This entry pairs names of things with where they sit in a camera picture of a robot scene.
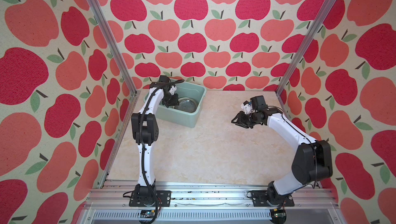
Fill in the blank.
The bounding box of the brown speckled square plate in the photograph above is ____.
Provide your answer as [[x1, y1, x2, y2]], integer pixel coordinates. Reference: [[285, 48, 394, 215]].
[[173, 97, 198, 113]]

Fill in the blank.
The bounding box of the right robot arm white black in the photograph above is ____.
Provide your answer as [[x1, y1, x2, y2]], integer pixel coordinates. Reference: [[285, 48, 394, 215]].
[[232, 96, 333, 201]]

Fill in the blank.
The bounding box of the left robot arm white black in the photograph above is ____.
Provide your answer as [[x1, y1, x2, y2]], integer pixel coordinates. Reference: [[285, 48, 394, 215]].
[[131, 75, 184, 197]]

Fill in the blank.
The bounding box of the mint green plastic bin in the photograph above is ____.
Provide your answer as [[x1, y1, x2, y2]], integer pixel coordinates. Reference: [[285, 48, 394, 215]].
[[140, 80, 207, 128]]

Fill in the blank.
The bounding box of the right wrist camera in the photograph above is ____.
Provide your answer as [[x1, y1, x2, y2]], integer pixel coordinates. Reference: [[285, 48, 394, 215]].
[[241, 101, 253, 115]]

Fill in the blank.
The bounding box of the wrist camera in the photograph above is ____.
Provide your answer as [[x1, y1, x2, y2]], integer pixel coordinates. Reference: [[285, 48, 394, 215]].
[[168, 85, 177, 96], [241, 101, 253, 115]]

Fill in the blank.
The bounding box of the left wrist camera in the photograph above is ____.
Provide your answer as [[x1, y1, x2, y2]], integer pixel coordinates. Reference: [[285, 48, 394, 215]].
[[168, 85, 177, 96]]

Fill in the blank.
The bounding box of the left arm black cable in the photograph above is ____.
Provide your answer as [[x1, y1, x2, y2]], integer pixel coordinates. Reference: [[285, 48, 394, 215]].
[[138, 78, 185, 224]]

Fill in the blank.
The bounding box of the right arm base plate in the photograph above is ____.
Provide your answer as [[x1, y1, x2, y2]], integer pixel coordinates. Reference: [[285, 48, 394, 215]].
[[246, 191, 295, 207]]

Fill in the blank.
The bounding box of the aluminium front rail frame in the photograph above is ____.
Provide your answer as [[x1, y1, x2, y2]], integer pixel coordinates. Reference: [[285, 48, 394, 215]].
[[77, 180, 346, 224]]

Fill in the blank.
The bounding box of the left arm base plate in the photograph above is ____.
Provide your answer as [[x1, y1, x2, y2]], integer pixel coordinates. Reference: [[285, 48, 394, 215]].
[[129, 189, 172, 207]]

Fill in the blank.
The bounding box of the left aluminium corner post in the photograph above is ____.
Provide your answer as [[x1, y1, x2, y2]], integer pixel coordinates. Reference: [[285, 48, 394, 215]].
[[87, 0, 138, 98]]

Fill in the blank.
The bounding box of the aluminium corner post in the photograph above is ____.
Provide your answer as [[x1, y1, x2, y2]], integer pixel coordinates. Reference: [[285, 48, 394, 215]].
[[87, 0, 138, 98], [275, 0, 337, 99]]

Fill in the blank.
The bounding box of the right aluminium corner post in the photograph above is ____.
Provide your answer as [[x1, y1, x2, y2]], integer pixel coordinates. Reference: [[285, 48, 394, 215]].
[[275, 0, 337, 99]]

